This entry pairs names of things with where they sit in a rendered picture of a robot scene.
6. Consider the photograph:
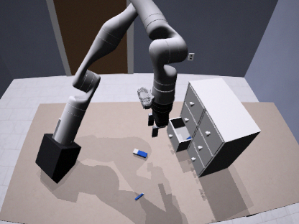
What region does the small grey chest of drawers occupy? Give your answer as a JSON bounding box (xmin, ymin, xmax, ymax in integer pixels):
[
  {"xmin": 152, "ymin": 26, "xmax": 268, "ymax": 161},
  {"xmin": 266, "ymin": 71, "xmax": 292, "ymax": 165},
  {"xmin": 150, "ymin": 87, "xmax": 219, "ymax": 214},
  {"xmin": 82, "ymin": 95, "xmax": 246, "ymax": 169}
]
[{"xmin": 186, "ymin": 78, "xmax": 261, "ymax": 178}]

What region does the blue and white eraser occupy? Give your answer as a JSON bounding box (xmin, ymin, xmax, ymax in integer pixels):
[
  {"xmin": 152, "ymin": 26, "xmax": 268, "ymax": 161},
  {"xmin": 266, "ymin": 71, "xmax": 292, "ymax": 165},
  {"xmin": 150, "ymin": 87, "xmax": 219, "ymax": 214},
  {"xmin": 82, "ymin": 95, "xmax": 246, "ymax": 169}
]
[{"xmin": 133, "ymin": 149, "xmax": 147, "ymax": 158}]

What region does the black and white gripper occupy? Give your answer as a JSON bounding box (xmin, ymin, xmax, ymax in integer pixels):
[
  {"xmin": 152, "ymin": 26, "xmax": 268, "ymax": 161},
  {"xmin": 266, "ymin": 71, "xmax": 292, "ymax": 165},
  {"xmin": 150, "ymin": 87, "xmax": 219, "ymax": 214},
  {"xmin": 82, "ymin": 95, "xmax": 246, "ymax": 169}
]
[{"xmin": 137, "ymin": 86, "xmax": 175, "ymax": 138}]

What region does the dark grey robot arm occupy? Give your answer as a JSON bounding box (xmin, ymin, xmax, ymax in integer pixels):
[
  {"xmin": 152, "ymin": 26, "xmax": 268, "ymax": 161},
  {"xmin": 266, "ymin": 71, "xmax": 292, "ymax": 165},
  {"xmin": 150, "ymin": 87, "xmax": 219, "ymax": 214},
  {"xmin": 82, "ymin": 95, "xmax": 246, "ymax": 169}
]
[{"xmin": 52, "ymin": 0, "xmax": 188, "ymax": 146}]

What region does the grey drawer front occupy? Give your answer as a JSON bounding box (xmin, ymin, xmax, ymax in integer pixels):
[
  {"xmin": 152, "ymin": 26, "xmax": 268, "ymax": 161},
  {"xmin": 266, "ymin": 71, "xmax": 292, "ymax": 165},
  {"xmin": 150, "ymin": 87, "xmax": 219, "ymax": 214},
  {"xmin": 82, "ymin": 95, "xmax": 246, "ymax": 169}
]
[
  {"xmin": 199, "ymin": 111, "xmax": 224, "ymax": 155},
  {"xmin": 167, "ymin": 117, "xmax": 191, "ymax": 152},
  {"xmin": 193, "ymin": 128, "xmax": 213, "ymax": 167},
  {"xmin": 181, "ymin": 102, "xmax": 198, "ymax": 138},
  {"xmin": 185, "ymin": 85, "xmax": 205, "ymax": 124},
  {"xmin": 188, "ymin": 142, "xmax": 205, "ymax": 176}
]

